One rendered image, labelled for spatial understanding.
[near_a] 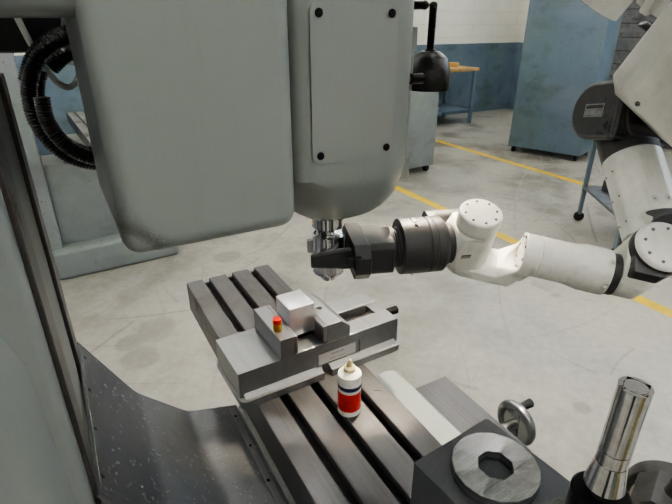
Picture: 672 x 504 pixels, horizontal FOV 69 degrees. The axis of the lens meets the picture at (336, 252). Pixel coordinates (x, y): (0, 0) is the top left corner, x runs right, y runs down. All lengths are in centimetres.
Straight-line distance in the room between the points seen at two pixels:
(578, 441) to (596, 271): 161
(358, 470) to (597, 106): 71
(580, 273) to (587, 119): 30
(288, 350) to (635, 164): 65
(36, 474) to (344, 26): 54
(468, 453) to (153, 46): 51
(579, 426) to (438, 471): 189
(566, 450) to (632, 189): 156
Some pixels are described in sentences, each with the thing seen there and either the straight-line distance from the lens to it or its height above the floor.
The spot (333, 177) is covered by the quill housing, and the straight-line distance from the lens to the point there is 60.
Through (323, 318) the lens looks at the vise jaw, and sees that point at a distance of 94.
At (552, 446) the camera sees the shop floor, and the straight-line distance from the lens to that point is 231.
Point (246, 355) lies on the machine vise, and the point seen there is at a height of 101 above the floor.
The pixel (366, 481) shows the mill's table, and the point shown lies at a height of 94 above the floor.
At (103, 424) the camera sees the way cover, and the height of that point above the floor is 107.
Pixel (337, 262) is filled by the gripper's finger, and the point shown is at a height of 123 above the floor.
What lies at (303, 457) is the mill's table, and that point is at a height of 94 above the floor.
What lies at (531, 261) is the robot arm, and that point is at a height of 123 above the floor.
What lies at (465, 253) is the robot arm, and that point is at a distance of 78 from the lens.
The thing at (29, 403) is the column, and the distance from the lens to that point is 53.
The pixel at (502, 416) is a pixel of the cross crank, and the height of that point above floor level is 63.
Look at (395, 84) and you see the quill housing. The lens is 62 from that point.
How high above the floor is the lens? 156
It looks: 25 degrees down
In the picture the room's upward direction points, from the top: straight up
